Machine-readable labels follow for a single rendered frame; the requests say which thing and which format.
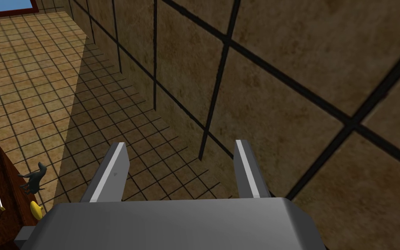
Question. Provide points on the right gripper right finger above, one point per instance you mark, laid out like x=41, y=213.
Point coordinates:
x=249, y=173

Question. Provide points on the dark grey animal figurine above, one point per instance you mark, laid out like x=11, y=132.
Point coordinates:
x=33, y=179

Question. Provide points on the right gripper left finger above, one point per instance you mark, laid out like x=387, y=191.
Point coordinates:
x=108, y=177

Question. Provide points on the red framed window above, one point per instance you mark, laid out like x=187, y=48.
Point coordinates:
x=5, y=5

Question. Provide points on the yellow banana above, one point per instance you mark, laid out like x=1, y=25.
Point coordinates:
x=36, y=209

